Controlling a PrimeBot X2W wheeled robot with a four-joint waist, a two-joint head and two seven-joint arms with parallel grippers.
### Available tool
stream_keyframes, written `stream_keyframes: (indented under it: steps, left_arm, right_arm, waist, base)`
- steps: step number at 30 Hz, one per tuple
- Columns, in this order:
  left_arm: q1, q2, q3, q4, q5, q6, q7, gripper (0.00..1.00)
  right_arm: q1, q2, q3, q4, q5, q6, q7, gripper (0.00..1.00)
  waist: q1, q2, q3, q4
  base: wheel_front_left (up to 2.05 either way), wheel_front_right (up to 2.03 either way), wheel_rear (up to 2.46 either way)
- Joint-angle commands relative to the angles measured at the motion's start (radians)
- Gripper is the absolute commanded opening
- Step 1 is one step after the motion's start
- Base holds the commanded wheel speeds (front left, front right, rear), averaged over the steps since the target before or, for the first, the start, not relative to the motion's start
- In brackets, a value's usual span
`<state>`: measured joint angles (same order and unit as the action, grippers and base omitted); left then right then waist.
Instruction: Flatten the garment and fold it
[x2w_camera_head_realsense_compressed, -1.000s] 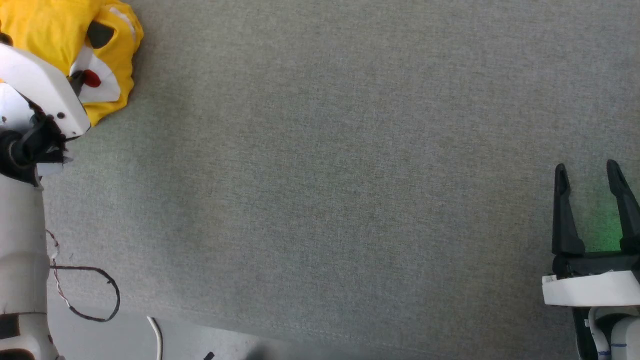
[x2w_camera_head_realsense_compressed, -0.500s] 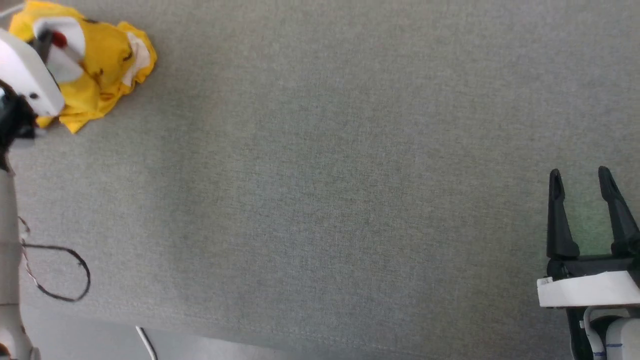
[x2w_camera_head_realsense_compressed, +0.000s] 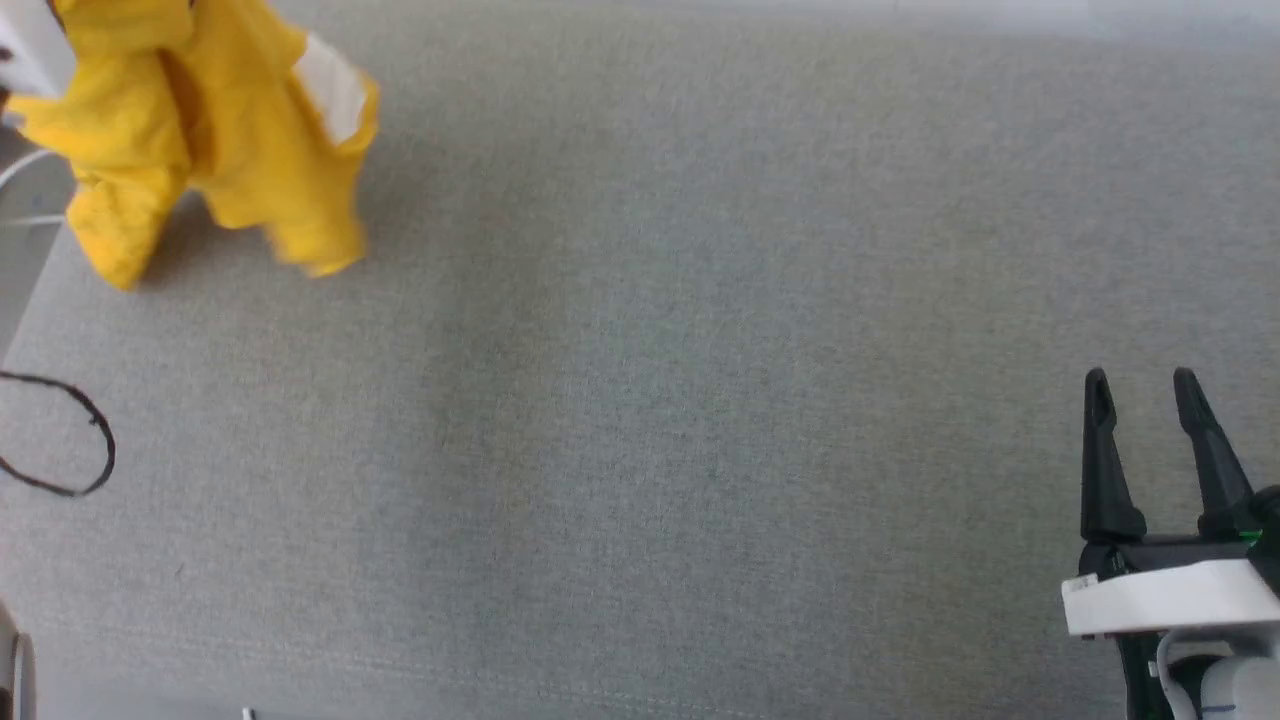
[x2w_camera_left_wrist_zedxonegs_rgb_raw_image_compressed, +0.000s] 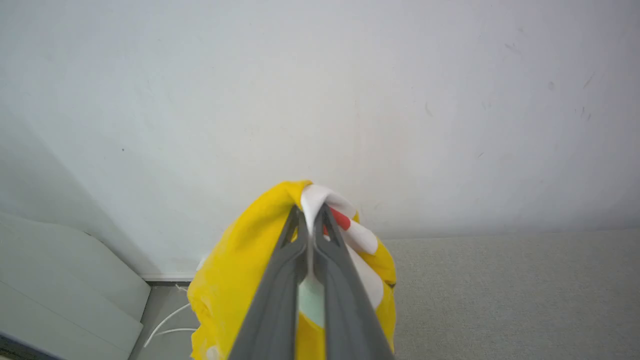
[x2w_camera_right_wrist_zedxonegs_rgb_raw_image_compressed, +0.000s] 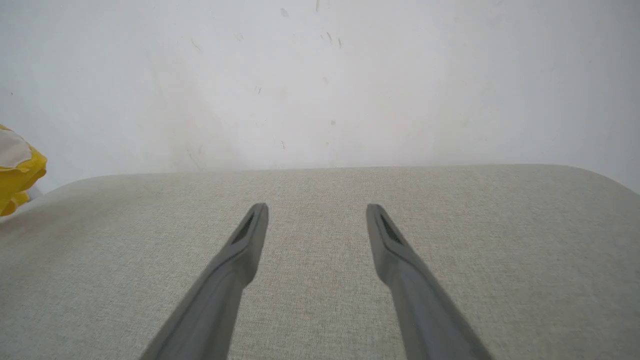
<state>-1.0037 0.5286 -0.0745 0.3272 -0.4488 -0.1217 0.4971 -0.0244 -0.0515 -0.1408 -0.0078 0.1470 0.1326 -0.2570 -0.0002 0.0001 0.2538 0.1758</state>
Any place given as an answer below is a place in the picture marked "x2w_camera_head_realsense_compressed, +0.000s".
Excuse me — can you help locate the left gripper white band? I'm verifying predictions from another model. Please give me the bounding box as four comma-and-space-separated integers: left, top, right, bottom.
0, 0, 79, 101

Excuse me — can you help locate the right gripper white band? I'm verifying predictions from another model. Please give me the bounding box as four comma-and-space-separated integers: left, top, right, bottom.
1062, 368, 1280, 639

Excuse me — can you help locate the yellow tiger print t-shirt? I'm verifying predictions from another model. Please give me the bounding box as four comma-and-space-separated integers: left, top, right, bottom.
5, 0, 382, 292

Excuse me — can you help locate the white floor cable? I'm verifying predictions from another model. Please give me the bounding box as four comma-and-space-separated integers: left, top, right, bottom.
0, 148, 73, 229

